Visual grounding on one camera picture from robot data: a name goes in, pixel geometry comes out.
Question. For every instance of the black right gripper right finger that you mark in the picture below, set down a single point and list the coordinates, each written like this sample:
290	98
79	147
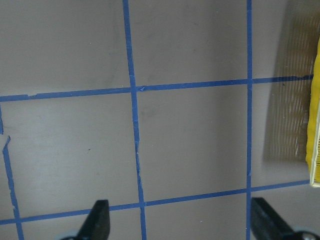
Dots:
266	223

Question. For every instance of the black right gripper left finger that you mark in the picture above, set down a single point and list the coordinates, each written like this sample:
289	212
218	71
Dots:
97	225

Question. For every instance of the yellow plastic basket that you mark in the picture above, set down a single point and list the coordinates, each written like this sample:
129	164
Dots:
313	128

